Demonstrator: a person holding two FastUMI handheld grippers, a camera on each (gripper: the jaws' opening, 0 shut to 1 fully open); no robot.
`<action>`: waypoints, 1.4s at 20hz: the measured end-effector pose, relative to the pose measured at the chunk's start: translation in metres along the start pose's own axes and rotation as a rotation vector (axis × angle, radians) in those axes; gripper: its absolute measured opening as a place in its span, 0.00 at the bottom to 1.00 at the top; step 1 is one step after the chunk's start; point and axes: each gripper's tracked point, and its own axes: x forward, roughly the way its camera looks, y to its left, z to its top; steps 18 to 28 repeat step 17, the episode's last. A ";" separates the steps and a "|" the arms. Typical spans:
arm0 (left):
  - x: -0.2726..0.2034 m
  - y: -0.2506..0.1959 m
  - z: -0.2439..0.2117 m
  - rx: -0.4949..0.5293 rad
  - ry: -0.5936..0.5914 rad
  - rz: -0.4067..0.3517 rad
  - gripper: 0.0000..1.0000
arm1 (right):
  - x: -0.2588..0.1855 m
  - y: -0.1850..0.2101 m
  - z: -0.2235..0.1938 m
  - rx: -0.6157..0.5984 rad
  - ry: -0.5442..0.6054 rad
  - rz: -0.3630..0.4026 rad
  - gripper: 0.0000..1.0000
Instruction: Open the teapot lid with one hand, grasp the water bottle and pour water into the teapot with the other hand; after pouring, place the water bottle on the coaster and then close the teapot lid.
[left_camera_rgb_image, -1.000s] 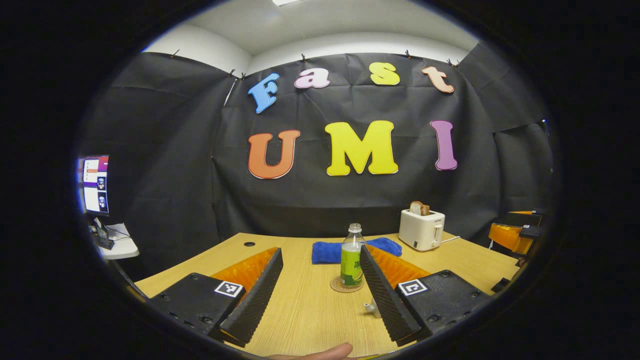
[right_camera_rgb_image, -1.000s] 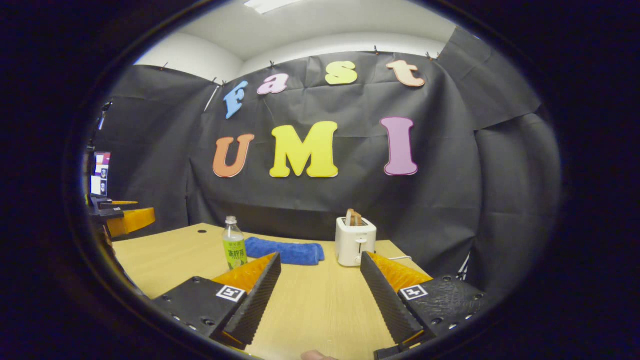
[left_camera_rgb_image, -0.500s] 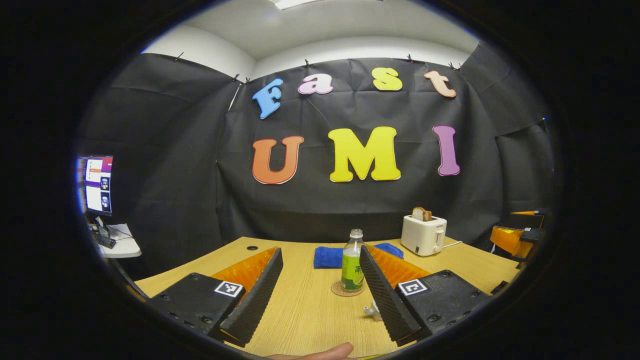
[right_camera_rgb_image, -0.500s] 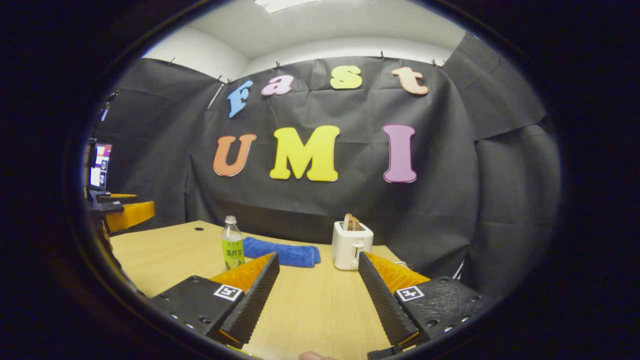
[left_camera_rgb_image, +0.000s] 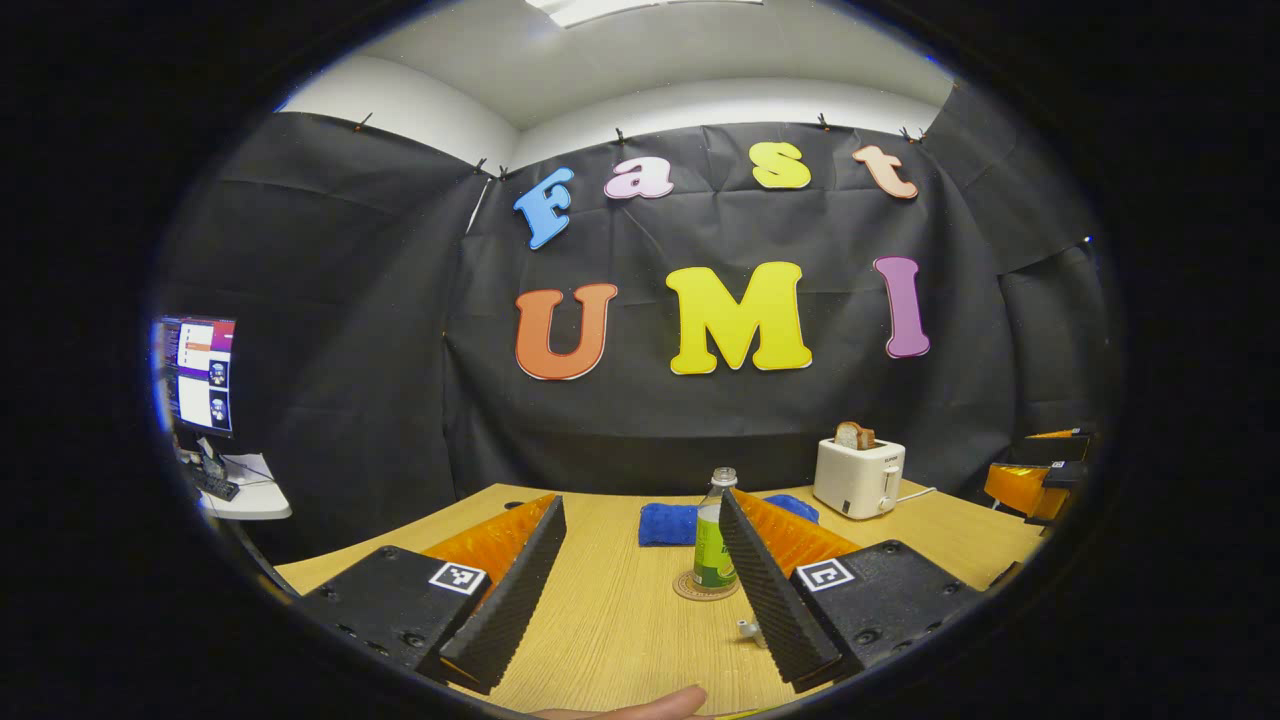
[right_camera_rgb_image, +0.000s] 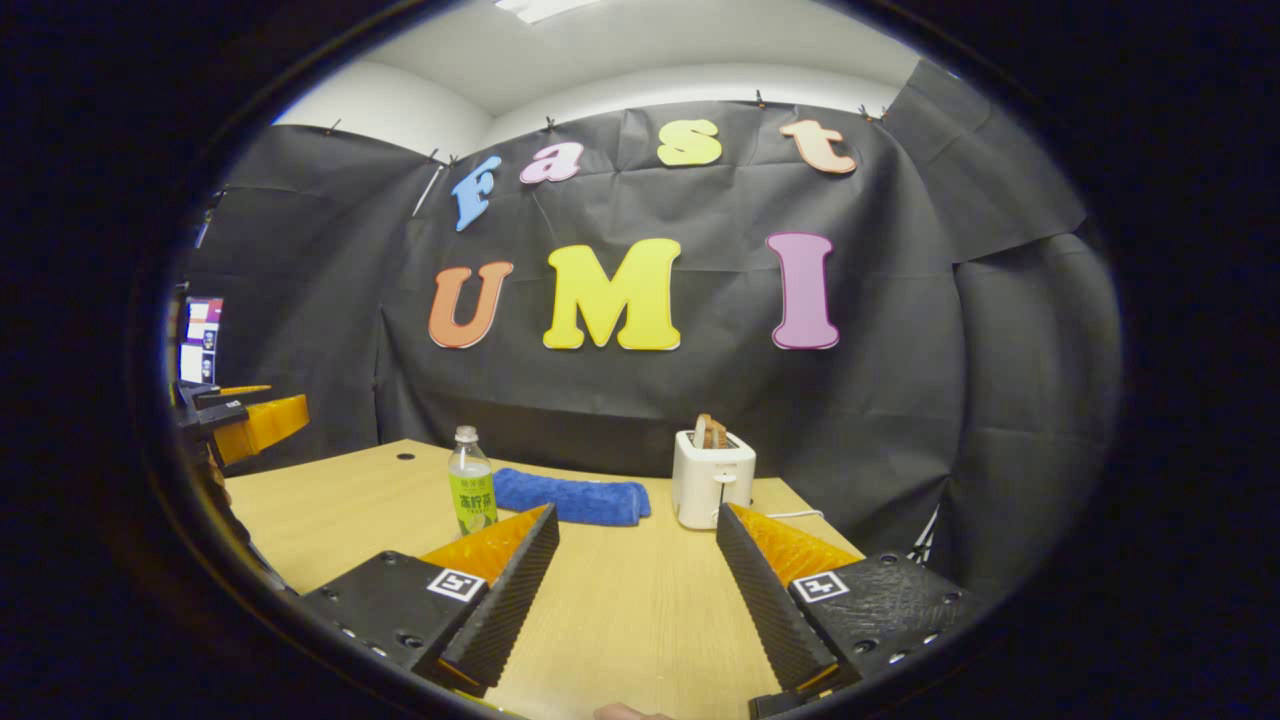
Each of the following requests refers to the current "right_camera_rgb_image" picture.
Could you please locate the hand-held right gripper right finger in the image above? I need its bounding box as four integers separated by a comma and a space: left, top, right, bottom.
715, 502, 986, 698

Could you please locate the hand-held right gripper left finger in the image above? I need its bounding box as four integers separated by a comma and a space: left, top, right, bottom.
300, 503, 561, 699

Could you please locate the green label water bottle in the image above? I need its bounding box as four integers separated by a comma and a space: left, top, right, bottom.
448, 425, 499, 538

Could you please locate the computer monitor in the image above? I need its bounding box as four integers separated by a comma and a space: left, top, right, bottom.
178, 296, 225, 386

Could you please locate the blue towel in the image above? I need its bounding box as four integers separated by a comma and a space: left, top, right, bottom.
493, 467, 652, 528

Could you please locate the white toaster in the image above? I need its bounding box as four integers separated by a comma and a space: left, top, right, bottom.
671, 430, 757, 530

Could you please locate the black backdrop cloth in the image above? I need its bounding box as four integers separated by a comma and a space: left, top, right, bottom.
175, 55, 1121, 601

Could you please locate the white rod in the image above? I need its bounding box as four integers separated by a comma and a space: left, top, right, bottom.
412, 162, 446, 219

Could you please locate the ceiling light panel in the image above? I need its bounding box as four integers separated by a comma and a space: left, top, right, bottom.
495, 0, 601, 25

